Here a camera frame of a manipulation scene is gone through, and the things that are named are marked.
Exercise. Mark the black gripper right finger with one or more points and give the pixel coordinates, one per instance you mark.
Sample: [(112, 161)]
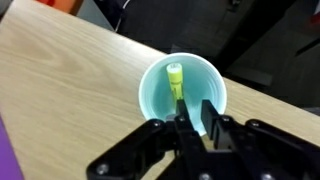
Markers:
[(266, 146)]

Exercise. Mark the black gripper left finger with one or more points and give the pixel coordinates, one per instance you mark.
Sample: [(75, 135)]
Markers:
[(150, 143)]

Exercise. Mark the yellow marker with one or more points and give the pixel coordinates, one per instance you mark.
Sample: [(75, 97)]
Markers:
[(175, 80)]

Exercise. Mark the white cup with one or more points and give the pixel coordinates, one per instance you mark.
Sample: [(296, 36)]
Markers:
[(200, 83)]

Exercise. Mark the light grey box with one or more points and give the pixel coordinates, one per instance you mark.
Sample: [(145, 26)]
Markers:
[(95, 13)]

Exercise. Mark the purple paper sheet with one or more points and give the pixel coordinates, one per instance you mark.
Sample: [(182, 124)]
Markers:
[(8, 156)]

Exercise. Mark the orange box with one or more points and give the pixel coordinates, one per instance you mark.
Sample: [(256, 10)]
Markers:
[(60, 4)]

